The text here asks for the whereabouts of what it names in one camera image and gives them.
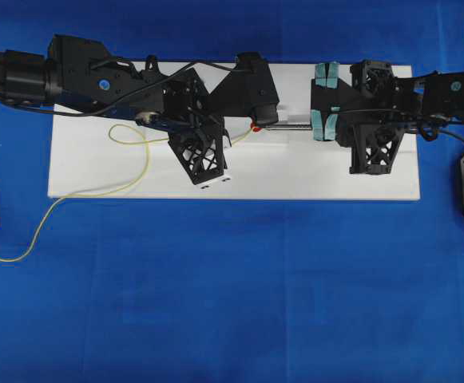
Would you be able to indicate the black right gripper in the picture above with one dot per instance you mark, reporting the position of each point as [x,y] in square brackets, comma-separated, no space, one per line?
[374,114]

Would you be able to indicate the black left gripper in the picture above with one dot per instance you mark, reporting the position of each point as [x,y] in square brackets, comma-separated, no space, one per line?
[177,107]

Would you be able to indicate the red handled soldering iron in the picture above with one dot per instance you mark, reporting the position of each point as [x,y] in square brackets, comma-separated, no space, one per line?
[282,127]

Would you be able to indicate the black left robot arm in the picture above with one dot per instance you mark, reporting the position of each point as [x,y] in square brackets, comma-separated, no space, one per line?
[85,78]

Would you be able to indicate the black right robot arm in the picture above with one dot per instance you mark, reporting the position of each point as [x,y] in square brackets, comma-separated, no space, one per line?
[442,103]

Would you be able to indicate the white rectangular board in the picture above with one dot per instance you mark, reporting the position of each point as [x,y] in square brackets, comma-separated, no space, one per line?
[98,155]

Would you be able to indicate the blue table cloth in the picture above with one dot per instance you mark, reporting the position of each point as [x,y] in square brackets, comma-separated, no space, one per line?
[245,291]

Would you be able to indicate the taped right wrist camera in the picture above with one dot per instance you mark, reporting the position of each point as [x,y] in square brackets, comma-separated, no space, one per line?
[329,95]

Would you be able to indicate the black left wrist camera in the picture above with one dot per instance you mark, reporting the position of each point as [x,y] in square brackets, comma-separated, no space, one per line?
[247,91]

